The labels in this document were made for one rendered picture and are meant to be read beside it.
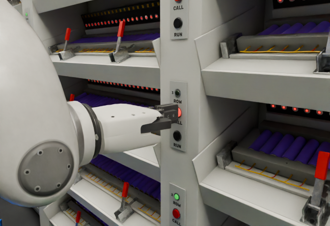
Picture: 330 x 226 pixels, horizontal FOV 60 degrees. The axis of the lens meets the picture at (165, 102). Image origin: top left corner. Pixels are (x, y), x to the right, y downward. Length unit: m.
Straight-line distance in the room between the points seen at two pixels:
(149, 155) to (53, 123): 0.39
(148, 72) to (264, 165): 0.27
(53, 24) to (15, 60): 0.83
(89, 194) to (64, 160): 0.64
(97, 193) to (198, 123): 0.49
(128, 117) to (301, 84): 0.22
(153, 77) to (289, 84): 0.26
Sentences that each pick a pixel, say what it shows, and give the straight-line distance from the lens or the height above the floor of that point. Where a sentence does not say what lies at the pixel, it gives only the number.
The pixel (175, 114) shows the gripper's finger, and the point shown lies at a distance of 0.48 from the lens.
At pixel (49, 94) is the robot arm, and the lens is 0.25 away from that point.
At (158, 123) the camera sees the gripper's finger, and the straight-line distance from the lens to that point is 0.40.
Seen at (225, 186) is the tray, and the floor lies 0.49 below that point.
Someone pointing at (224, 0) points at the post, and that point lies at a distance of 0.52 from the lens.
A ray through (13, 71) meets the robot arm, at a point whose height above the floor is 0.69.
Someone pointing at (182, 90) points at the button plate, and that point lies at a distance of 0.49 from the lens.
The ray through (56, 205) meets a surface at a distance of 1.20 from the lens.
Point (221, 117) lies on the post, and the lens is 0.52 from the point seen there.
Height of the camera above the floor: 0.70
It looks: 10 degrees down
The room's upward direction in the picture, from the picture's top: straight up
